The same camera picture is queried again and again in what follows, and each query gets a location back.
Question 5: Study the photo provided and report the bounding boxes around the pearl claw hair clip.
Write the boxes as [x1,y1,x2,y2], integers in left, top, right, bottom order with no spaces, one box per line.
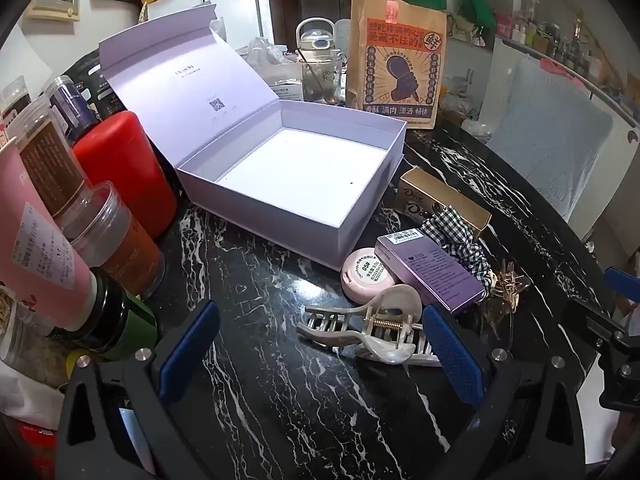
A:
[296,284,443,367]

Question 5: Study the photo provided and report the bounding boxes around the row of bottles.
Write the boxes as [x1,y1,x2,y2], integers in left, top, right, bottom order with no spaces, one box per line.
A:
[510,7,607,82]

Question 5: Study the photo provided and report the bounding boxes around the clear jar dark brown contents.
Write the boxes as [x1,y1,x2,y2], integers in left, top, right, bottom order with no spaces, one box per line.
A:
[10,95,93,218]

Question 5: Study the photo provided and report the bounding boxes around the smoky translucent hair clip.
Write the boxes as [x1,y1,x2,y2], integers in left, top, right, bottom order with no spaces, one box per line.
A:
[480,297,516,356]

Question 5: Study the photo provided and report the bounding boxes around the glass jar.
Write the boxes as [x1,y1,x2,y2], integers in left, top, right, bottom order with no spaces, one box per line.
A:
[0,287,71,391]

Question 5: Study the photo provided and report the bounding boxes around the glass cup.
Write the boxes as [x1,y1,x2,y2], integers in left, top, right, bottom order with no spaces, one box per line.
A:
[300,55,347,107]

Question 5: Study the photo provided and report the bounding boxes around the pink round compact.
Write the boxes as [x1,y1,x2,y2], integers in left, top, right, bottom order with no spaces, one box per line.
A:
[341,247,401,306]

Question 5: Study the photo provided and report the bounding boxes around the clear jar orange brown contents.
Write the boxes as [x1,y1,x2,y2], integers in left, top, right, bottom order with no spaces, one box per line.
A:
[60,181,167,297]

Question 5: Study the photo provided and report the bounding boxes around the gold box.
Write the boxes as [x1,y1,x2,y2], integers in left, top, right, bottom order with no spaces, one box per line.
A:
[395,167,493,243]

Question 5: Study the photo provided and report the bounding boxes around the brown printed paper bag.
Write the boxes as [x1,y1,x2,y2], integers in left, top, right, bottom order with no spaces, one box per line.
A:
[347,0,447,132]

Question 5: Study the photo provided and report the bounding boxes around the red packet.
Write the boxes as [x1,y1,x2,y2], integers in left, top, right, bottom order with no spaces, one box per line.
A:
[17,422,59,480]

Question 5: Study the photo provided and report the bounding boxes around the white cardboard box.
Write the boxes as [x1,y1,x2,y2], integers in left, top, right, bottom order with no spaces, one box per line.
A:
[269,62,307,102]

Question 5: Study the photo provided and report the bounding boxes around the white chair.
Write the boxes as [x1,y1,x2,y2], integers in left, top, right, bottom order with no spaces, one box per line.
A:
[482,35,640,242]

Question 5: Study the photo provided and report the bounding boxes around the gold hair clip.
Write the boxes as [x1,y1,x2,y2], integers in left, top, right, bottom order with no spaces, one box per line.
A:
[487,259,533,306]

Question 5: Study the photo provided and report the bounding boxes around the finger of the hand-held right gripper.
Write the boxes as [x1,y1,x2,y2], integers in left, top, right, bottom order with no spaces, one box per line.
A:
[604,266,640,307]
[565,301,637,353]

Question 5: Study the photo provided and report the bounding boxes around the green tin black lid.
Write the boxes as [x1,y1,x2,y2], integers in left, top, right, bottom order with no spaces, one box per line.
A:
[47,267,161,362]

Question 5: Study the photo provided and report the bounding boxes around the white water bottle with handle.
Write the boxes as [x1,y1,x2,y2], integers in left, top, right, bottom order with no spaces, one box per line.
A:
[295,17,345,63]

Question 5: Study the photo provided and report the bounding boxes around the gingham scrunchie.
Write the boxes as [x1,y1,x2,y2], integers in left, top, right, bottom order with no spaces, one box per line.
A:
[420,205,496,293]

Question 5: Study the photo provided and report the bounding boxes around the white refrigerator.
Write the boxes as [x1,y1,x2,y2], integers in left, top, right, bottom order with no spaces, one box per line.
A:
[145,0,276,51]

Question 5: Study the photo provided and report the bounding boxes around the pink tube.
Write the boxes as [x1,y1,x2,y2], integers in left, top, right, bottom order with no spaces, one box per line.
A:
[0,137,98,331]

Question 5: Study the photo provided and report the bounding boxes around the lavender gift box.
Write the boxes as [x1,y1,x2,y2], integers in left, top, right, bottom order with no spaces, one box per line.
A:
[98,2,407,265]

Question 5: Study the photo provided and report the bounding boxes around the black printed box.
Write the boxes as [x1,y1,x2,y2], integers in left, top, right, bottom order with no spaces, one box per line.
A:
[64,50,122,122]

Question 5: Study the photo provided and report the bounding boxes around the wooden door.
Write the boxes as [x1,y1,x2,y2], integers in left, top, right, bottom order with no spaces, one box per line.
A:
[270,0,352,47]

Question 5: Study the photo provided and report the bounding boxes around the red canister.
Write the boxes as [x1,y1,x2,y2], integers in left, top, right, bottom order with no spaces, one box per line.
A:
[72,111,179,241]

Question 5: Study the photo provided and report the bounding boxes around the purple can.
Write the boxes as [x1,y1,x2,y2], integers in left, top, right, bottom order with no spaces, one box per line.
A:
[42,76,101,141]

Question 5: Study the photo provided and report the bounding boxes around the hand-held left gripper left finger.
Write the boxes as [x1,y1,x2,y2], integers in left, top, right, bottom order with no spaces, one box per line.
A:
[55,300,221,480]

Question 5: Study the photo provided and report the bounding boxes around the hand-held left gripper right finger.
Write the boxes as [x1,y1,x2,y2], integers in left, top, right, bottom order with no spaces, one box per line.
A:
[422,305,586,480]

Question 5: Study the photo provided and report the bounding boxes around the crumpled clear plastic bag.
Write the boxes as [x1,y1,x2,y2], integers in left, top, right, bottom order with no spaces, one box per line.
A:
[439,76,497,137]

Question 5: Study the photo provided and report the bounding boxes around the small purple box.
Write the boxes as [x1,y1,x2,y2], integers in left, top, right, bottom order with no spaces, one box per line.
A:
[375,232,486,316]

